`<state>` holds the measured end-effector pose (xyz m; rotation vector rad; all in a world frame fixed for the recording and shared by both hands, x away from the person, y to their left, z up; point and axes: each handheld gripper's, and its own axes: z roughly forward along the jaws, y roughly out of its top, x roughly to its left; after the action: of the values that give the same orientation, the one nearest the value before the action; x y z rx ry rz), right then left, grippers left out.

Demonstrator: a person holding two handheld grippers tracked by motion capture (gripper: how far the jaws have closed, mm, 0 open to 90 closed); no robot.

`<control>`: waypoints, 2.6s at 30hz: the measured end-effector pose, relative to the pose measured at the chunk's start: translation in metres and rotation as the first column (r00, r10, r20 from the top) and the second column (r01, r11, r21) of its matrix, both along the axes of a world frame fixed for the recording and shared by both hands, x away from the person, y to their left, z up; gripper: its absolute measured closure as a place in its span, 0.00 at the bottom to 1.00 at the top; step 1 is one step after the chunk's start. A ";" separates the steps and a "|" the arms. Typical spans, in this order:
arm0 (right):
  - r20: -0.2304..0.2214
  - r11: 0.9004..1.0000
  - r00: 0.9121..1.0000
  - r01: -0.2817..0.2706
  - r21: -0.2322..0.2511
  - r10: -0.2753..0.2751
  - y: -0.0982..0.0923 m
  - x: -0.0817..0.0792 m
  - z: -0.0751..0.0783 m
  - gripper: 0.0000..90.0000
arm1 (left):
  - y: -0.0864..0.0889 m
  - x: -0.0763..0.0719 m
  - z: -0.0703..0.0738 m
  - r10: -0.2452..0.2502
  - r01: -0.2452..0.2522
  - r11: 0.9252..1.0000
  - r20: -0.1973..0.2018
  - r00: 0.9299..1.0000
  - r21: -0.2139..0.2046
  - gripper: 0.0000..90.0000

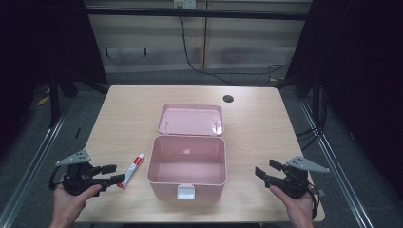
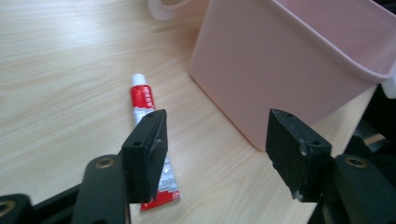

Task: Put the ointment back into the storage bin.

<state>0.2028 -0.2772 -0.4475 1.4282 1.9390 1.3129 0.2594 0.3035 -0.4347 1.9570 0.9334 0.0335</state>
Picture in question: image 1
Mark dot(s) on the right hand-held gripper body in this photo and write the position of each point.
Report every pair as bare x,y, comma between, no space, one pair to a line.
296,182

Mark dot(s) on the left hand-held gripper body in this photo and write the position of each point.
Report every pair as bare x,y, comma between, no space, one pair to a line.
76,179

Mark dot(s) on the white and red ointment tube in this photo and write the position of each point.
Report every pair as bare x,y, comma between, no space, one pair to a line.
131,171

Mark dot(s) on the pink plastic storage box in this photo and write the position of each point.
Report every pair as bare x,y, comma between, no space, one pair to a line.
187,164

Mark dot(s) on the person's left hand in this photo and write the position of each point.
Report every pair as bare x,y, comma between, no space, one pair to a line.
68,207

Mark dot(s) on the person's right hand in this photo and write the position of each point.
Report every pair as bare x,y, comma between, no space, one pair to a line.
299,212

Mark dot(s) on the small black floor stick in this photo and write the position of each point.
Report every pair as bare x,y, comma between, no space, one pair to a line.
77,132

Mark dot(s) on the black metal stand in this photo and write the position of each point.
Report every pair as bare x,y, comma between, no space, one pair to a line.
54,101

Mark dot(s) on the yellow floor tape strip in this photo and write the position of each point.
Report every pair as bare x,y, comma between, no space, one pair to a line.
43,100

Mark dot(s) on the black curtain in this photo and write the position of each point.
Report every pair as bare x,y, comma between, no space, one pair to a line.
364,79
38,47

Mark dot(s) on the black horizontal bar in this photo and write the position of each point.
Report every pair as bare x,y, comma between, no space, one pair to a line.
196,13

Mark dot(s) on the metal floor rail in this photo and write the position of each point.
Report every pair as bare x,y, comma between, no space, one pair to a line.
28,172
340,171

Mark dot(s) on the white wall outlet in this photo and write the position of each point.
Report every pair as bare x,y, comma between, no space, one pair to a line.
184,3

